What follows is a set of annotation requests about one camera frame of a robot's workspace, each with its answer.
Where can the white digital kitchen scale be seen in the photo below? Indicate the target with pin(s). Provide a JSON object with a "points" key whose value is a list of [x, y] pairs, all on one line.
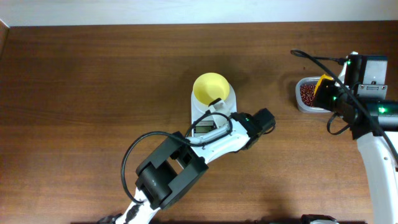
{"points": [[211, 121]]}

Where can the yellow plastic bowl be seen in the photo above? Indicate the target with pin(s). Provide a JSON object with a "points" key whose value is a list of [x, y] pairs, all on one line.
{"points": [[210, 86]]}

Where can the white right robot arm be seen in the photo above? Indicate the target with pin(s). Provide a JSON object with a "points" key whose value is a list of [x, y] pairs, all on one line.
{"points": [[376, 139]]}

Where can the clear plastic bean container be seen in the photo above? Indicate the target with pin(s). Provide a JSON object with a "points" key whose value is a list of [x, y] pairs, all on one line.
{"points": [[300, 105]]}

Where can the yellow plastic scoop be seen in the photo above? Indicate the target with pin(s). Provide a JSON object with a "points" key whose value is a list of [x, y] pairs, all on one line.
{"points": [[319, 82]]}

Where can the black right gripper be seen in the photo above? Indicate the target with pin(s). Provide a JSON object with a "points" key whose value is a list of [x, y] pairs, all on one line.
{"points": [[325, 85]]}

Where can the red adzuki beans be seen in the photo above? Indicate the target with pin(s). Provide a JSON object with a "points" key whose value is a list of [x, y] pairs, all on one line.
{"points": [[306, 93]]}

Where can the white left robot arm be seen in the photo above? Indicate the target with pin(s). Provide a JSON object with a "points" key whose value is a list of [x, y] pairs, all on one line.
{"points": [[175, 166]]}

